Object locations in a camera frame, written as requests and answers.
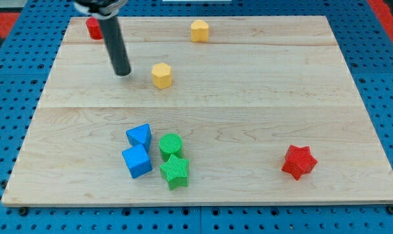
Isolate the red cylinder block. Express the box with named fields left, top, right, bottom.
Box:
left=86, top=17, right=103, bottom=40

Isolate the blue triangle block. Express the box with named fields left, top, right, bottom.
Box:
left=126, top=123, right=152, bottom=152

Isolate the yellow heart block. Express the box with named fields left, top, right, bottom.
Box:
left=190, top=19, right=209, bottom=42

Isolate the light wooden board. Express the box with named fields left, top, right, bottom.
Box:
left=1, top=16, right=393, bottom=207

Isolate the green star block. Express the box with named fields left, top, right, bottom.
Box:
left=159, top=154, right=190, bottom=190

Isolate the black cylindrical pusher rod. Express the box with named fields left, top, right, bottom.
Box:
left=98, top=16, right=131, bottom=76

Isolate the green cylinder block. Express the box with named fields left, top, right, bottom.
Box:
left=159, top=133, right=183, bottom=162

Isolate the red star block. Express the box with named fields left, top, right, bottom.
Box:
left=281, top=145, right=318, bottom=181

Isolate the yellow hexagon block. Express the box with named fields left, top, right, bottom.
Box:
left=151, top=62, right=173, bottom=89

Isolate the blue cube block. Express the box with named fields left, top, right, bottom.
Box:
left=122, top=144, right=153, bottom=179

